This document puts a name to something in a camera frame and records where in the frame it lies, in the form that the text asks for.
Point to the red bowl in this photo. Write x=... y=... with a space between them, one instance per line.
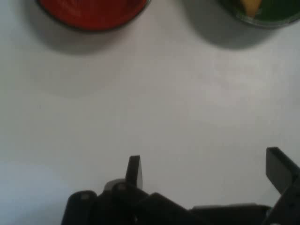
x=93 y=14

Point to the dark green plate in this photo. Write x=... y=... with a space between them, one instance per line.
x=276 y=16

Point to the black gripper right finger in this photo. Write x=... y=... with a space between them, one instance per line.
x=284 y=178

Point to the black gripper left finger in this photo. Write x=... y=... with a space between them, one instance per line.
x=117 y=206

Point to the brown bread slice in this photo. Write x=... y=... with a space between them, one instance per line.
x=250 y=7

